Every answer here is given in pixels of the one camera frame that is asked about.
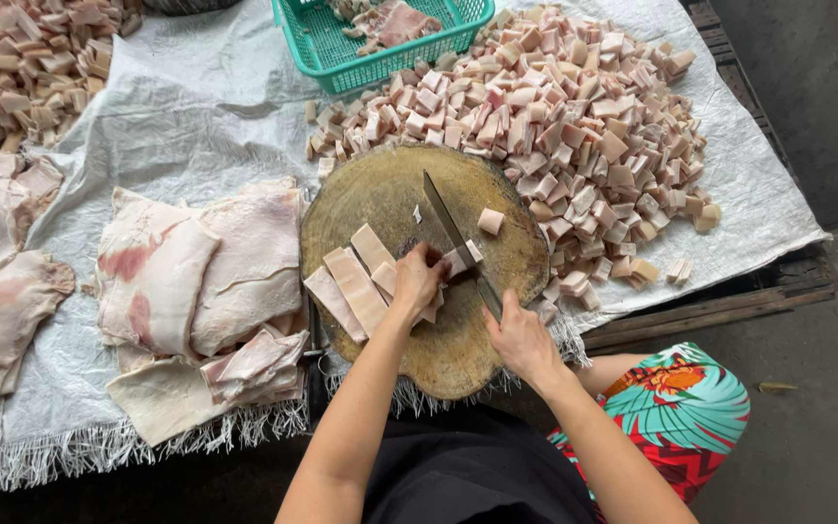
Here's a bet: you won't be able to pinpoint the narrow pork skin strip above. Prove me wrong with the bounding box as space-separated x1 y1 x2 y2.
303 265 369 345

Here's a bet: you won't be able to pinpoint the raw pork pieces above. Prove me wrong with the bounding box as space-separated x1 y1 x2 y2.
329 0 444 58

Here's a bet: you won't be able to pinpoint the round wooden chopping block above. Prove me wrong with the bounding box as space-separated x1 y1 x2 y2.
300 143 551 402

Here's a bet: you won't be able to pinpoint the long steel knife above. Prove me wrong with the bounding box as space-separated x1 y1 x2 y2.
422 170 505 323

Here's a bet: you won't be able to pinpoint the green plastic basket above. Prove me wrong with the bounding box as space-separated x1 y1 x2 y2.
271 0 496 96

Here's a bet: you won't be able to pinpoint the short pork skin strip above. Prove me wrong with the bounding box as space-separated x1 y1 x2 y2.
350 223 397 275

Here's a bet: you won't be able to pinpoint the sliced pork piece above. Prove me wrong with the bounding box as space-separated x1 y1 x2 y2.
442 239 484 279

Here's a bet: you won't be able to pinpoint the smaller heap of pork cubes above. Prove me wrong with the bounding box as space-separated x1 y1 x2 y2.
0 0 145 163

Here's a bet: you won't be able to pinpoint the black apron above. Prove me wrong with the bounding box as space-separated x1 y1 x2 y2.
361 402 599 524

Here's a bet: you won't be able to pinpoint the dark round bowl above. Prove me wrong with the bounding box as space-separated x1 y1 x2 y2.
141 0 244 17

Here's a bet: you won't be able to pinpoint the person's right hand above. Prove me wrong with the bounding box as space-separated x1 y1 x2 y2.
483 289 567 388

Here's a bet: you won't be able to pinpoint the partly cut pork strip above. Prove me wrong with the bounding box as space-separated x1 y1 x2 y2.
371 260 446 326

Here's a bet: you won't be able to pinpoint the white woven plastic sheet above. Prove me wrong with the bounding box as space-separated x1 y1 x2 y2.
0 0 832 505

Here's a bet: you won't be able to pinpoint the wooden pallet platform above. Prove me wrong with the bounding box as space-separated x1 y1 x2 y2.
580 0 838 352

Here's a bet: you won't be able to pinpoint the pale pork skin slab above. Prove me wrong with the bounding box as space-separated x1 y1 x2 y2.
105 355 245 447

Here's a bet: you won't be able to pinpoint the colourful floral trousers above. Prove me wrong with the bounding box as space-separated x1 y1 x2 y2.
546 342 752 524

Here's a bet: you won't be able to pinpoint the person's left hand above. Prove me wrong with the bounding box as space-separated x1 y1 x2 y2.
390 242 453 326

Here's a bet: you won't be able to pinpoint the wide pork skin strip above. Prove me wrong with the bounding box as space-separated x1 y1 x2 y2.
322 246 391 340

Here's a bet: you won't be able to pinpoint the large pile of pork cubes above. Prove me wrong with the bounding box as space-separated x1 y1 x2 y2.
305 3 723 326

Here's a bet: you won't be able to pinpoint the folded pork skin slab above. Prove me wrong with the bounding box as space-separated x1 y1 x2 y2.
199 323 311 407

